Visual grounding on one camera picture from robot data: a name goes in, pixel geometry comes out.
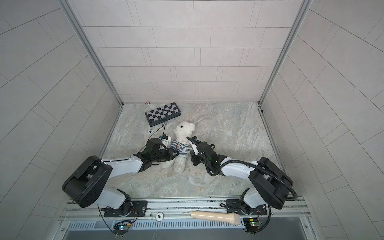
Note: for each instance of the beige wooden handle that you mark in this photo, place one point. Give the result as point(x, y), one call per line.
point(230, 218)

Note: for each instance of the black white chessboard box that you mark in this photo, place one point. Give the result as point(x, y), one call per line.
point(162, 114)

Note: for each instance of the poker chip on rail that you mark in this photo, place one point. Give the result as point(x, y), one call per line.
point(159, 216)

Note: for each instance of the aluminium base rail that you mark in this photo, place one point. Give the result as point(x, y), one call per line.
point(177, 208)

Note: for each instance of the blue white striped sweater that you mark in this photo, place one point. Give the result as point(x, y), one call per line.
point(184, 149)

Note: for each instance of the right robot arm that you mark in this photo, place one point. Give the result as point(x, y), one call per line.
point(272, 186)

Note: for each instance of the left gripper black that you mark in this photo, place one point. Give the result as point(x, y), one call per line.
point(169, 154)

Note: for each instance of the left circuit board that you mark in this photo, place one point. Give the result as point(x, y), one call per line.
point(121, 228)

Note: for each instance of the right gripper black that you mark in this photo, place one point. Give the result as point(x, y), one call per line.
point(193, 158)

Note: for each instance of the right circuit board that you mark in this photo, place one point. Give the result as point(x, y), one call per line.
point(251, 225)

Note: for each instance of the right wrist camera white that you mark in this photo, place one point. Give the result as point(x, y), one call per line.
point(195, 144)

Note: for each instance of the circuit board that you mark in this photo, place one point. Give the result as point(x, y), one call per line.
point(121, 228)
point(251, 225)

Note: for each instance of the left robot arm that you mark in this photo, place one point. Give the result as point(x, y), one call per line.
point(87, 185)

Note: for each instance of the white teddy bear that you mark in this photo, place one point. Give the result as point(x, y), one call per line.
point(182, 131)

